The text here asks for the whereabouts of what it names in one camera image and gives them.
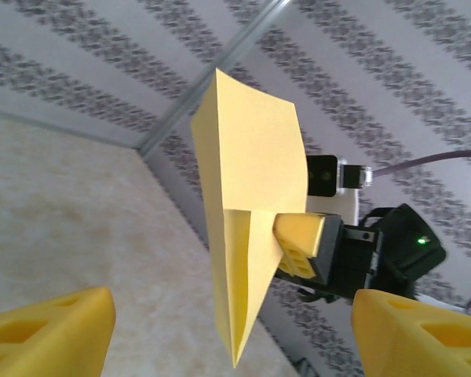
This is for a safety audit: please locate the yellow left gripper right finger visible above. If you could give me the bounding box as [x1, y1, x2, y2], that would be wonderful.
[351, 288, 471, 377]

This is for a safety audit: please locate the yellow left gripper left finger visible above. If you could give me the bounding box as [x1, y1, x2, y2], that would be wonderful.
[0, 286, 117, 377]

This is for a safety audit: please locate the yellow square paper sheet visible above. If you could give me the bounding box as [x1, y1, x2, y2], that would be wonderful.
[190, 67, 311, 369]

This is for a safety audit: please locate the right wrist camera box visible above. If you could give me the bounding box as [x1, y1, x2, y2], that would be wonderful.
[305, 154, 374, 229]

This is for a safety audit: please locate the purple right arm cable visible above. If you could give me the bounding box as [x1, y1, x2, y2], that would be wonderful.
[372, 151, 471, 317]

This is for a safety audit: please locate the aluminium frame post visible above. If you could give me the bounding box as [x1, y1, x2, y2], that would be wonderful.
[139, 0, 294, 155]

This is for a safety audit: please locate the thin aluminium wall rail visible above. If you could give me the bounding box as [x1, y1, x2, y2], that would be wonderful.
[0, 106, 146, 155]

